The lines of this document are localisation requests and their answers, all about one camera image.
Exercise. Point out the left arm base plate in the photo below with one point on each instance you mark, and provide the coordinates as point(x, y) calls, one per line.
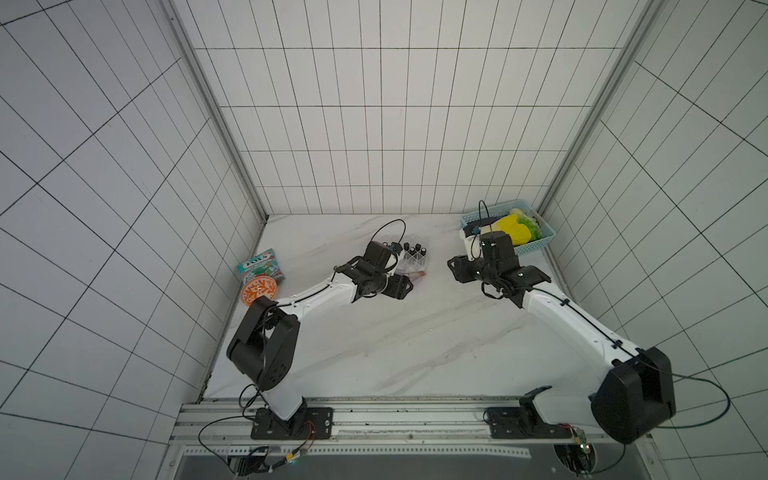
point(308, 422)

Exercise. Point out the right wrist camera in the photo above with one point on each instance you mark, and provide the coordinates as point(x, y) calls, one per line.
point(471, 239)

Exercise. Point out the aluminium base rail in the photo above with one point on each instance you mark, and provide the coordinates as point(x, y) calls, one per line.
point(367, 425)

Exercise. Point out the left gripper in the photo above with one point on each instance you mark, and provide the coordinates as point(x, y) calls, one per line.
point(398, 286)

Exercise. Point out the green candy packet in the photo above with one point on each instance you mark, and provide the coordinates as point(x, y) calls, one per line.
point(263, 264)

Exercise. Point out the orange patterned cup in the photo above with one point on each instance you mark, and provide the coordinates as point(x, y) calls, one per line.
point(257, 287)

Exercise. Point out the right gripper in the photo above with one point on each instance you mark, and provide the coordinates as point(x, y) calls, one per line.
point(466, 267)

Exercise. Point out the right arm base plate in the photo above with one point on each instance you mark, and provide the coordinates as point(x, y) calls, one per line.
point(518, 423)

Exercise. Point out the teal plastic basket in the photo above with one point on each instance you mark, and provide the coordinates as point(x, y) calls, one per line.
point(484, 215)

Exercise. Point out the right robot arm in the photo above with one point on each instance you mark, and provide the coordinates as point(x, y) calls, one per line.
point(631, 392)

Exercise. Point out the clear acrylic lipstick organizer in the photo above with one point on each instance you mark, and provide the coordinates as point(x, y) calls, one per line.
point(405, 263)

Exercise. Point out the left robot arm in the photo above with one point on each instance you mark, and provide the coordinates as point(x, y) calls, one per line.
point(264, 344)

